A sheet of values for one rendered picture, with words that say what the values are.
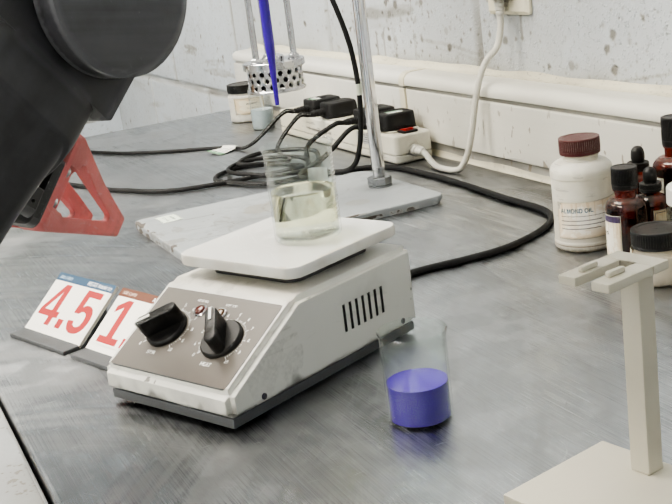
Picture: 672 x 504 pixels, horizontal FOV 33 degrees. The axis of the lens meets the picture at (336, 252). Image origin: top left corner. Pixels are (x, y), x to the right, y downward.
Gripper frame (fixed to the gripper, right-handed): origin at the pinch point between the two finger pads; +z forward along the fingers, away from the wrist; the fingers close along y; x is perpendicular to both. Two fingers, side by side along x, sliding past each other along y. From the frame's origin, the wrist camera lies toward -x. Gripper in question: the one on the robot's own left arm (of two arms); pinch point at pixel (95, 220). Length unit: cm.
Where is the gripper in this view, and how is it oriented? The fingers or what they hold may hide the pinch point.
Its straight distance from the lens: 79.5
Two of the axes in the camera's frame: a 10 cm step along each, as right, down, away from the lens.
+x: -3.3, 9.1, -2.6
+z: 5.7, 4.1, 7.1
